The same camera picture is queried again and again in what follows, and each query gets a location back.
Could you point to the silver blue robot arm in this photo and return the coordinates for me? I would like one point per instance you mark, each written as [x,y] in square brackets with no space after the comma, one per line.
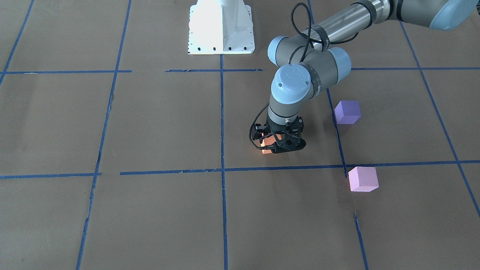
[311,61]

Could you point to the pink foam cube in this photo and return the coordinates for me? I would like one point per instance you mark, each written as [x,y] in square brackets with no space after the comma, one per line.
[363,179]

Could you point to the brown paper table cover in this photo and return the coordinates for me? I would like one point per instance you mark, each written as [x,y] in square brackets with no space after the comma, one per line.
[120,151]

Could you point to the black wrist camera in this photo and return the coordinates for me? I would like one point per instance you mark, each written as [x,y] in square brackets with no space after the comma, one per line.
[260,132]

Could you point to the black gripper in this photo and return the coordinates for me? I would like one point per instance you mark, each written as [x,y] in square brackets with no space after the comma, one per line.
[259,132]

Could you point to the orange foam cube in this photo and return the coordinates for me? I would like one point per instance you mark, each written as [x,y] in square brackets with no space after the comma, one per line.
[269,141]

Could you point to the purple foam cube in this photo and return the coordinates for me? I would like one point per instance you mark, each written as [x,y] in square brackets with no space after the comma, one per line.
[347,112]

